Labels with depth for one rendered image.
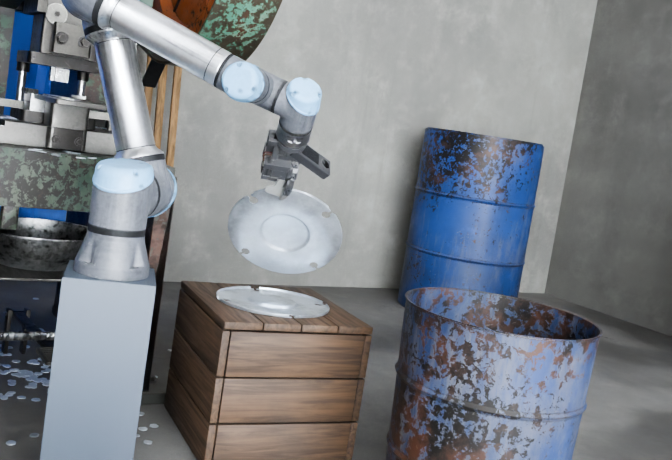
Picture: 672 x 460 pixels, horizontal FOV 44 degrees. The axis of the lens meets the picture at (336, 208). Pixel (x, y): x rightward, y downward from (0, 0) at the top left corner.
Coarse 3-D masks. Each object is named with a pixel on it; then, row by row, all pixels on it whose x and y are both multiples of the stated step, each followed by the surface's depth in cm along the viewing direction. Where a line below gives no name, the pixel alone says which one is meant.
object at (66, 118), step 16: (48, 96) 213; (64, 96) 222; (48, 112) 214; (64, 112) 214; (80, 112) 216; (48, 128) 213; (64, 128) 214; (80, 128) 216; (48, 144) 213; (64, 144) 215; (80, 144) 216
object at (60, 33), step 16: (48, 0) 216; (48, 16) 216; (64, 16) 218; (32, 32) 226; (48, 32) 217; (64, 32) 216; (80, 32) 219; (32, 48) 224; (48, 48) 218; (64, 48) 217; (80, 48) 219
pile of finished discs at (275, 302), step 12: (228, 288) 218; (240, 288) 221; (252, 288) 224; (264, 288) 225; (240, 300) 207; (252, 300) 208; (264, 300) 209; (276, 300) 211; (288, 300) 213; (300, 300) 218; (312, 300) 220; (252, 312) 197; (264, 312) 197; (276, 312) 201; (288, 312) 203; (300, 312) 204; (312, 312) 206; (324, 312) 206
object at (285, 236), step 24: (264, 192) 200; (240, 216) 206; (264, 216) 205; (288, 216) 205; (312, 216) 204; (336, 216) 204; (240, 240) 211; (264, 240) 211; (288, 240) 211; (312, 240) 209; (336, 240) 208; (264, 264) 216; (288, 264) 215
